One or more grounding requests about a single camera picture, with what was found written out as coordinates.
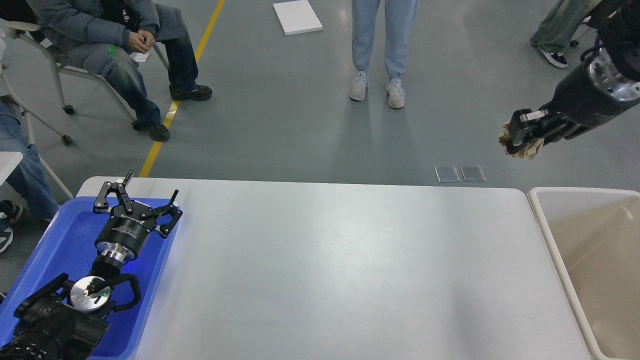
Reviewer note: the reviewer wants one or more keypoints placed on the person green trousers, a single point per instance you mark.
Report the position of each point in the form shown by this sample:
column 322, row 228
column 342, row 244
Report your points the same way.
column 558, row 27

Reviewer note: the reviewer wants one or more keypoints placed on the right clear floor plate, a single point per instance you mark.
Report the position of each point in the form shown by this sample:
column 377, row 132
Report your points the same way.
column 473, row 173

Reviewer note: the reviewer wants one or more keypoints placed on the white flat board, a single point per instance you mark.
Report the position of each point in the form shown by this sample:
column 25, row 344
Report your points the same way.
column 297, row 17

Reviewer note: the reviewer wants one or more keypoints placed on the clear floor plate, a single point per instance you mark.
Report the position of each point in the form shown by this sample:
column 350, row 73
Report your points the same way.
column 473, row 173
column 447, row 173

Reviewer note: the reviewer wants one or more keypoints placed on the seated person grey jacket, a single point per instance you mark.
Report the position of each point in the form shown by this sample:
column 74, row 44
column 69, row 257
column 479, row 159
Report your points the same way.
column 100, row 35

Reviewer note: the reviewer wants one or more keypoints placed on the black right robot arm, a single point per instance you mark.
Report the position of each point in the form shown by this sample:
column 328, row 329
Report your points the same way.
column 620, row 29

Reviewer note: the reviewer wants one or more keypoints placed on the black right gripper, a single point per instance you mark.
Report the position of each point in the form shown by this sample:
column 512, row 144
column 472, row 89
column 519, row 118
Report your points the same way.
column 603, row 87

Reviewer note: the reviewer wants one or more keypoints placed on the brown paper ball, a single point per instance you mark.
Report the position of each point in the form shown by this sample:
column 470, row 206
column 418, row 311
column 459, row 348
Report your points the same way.
column 528, row 152

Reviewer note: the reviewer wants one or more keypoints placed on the person blue jeans left edge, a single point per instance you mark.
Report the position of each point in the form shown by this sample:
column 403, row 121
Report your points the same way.
column 27, row 179

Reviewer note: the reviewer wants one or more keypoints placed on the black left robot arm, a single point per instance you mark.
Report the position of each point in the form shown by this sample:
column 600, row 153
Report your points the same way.
column 86, row 291

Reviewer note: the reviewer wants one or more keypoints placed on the blue plastic tray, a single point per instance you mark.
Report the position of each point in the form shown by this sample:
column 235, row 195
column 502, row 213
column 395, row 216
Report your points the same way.
column 67, row 246

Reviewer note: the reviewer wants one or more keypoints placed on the left clear floor plate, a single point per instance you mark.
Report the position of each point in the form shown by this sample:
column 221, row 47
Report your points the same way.
column 447, row 173

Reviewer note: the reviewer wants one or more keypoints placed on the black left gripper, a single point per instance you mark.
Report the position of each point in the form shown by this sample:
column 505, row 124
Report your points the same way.
column 130, row 223

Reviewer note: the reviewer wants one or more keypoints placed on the beige plastic bin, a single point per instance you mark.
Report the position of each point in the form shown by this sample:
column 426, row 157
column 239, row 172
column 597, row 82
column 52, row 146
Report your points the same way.
column 593, row 236

